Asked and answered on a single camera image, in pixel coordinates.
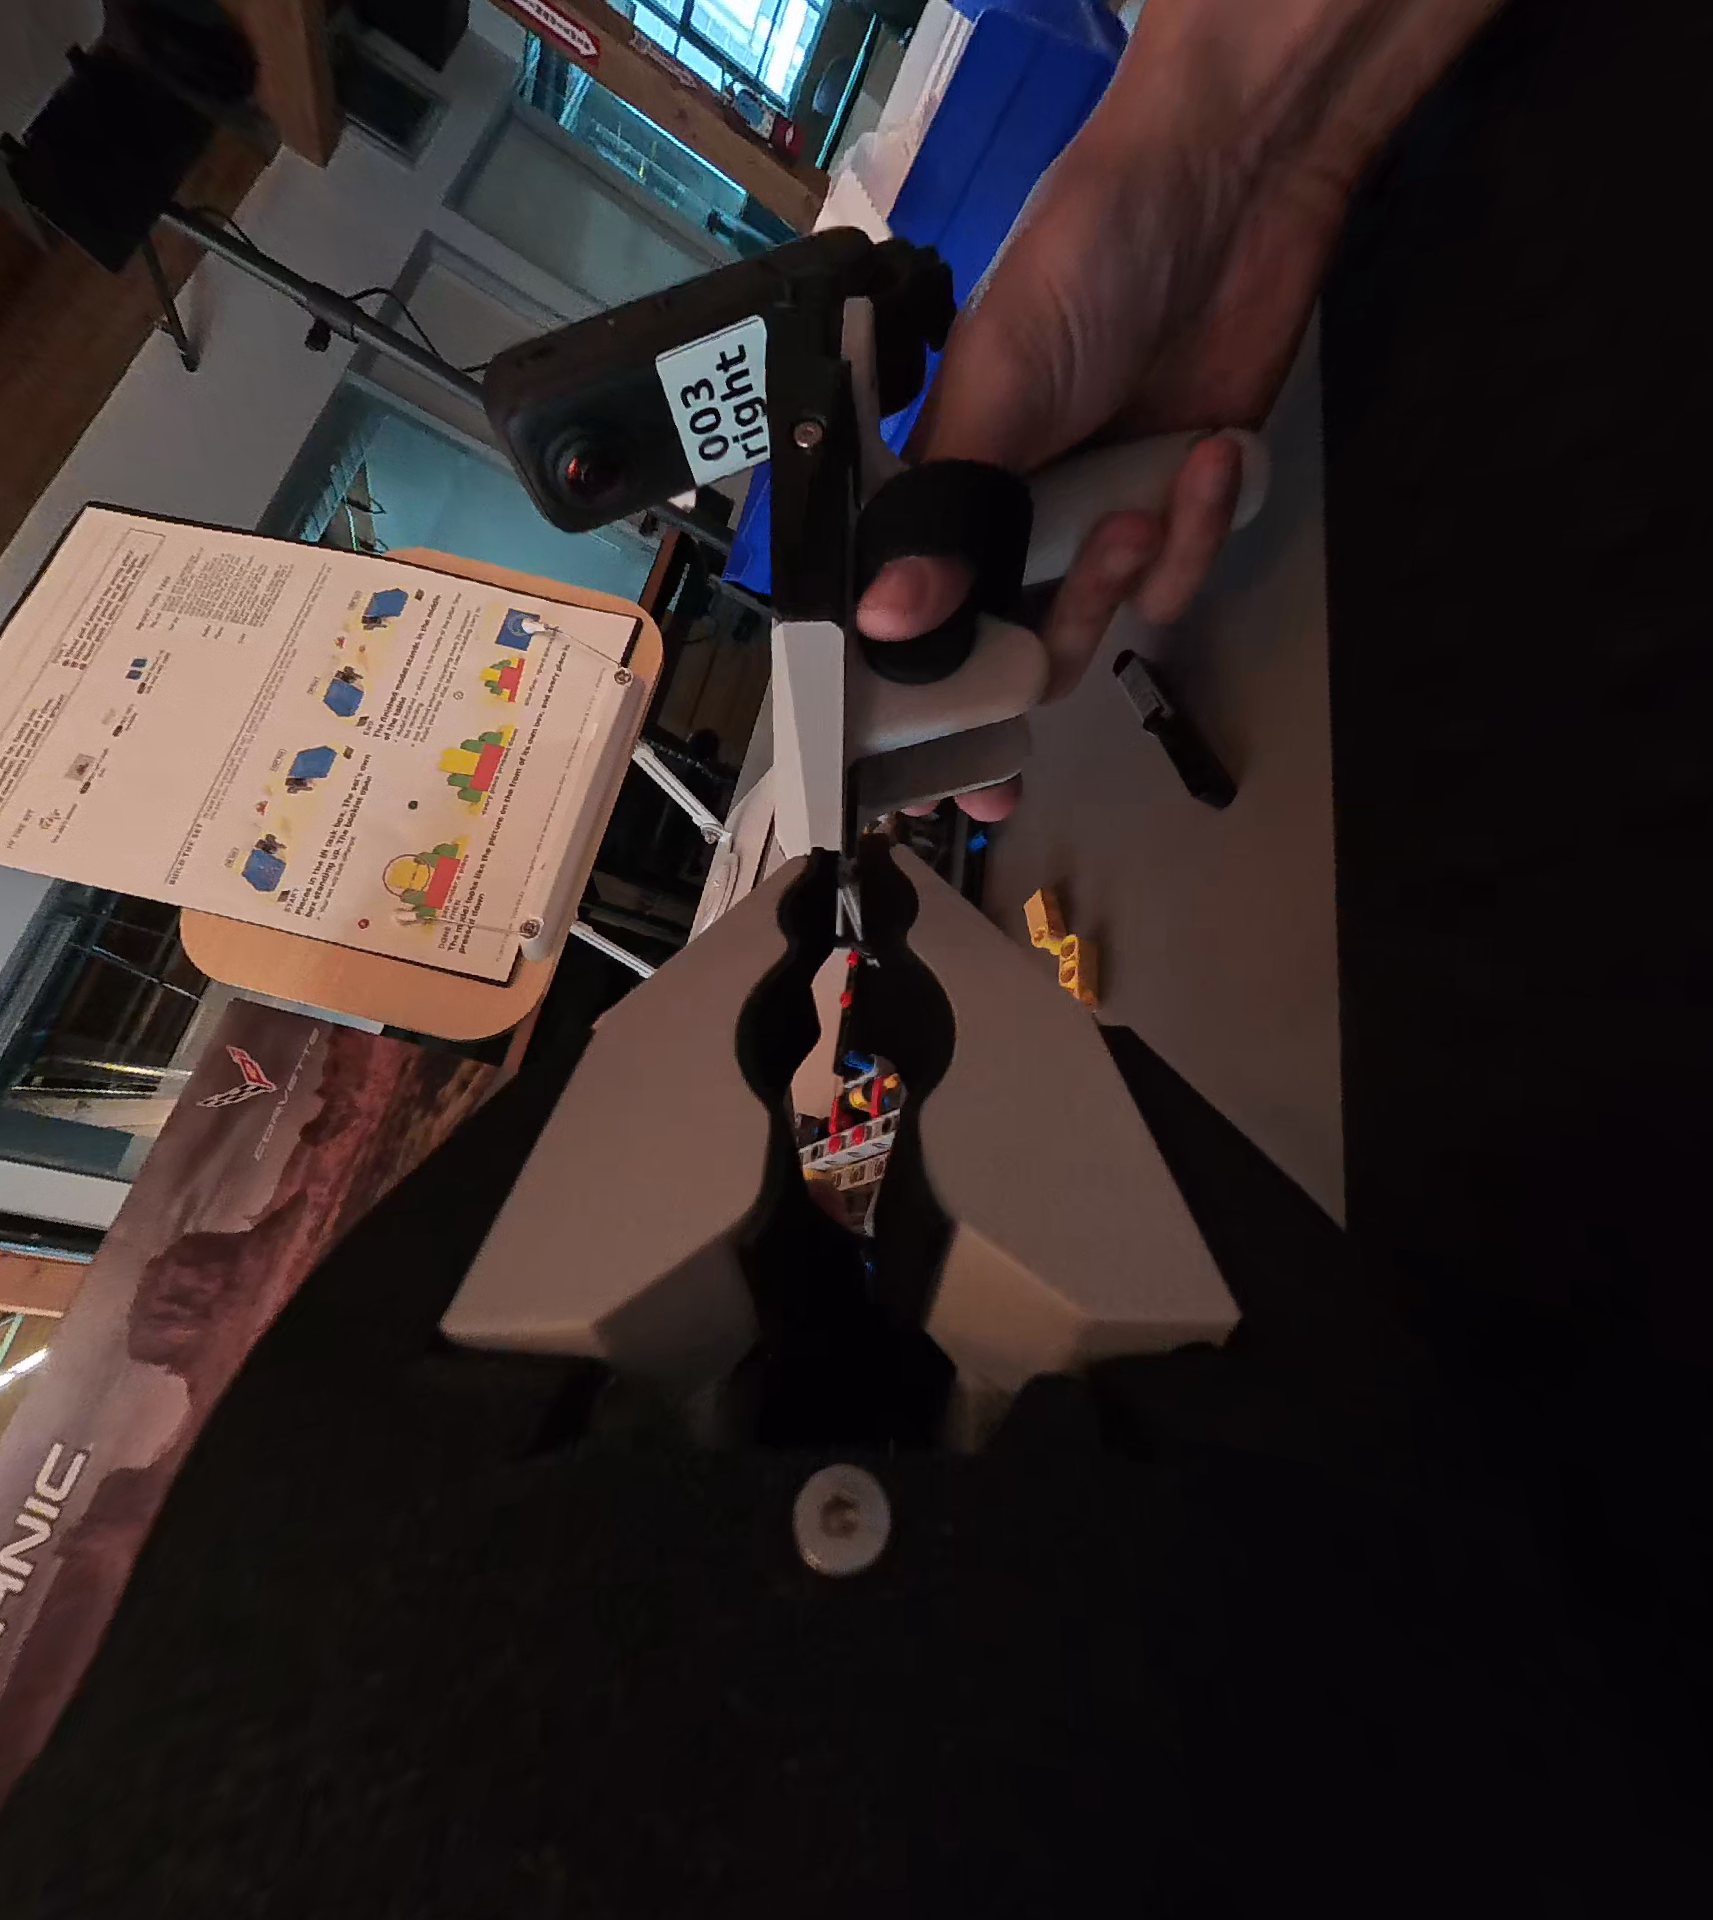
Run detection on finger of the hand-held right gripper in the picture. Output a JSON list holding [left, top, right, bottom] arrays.
[[769, 617, 852, 860], [852, 713, 1033, 845]]

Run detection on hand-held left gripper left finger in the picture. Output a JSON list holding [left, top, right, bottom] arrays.
[[437, 851, 835, 1439]]

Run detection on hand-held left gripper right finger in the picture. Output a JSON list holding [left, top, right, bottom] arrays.
[[856, 840, 1242, 1442]]

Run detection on partly built lego car chassis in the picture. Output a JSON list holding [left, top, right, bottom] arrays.
[[790, 1049, 913, 1242]]

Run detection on person's right hand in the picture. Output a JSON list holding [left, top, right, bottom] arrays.
[[852, 0, 1507, 827]]

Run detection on white clipboard stand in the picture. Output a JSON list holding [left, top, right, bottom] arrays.
[[568, 745, 783, 979]]

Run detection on black marker pen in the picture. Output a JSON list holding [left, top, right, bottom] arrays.
[[1111, 648, 1242, 816]]

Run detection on crumpled white paper bag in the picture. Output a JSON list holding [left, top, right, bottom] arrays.
[[808, 124, 937, 245]]

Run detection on wooden clipboard with instruction sheet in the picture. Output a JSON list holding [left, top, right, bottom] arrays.
[[0, 501, 666, 1048]]

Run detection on yellow car picture box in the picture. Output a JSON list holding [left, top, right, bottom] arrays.
[[0, 994, 531, 1857]]

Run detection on blue plastic bin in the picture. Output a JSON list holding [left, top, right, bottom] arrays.
[[725, 0, 1131, 589]]

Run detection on black perforated chair back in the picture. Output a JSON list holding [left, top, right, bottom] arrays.
[[1320, 0, 1713, 1920]]

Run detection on black wall box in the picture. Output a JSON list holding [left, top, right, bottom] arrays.
[[5, 42, 222, 275]]

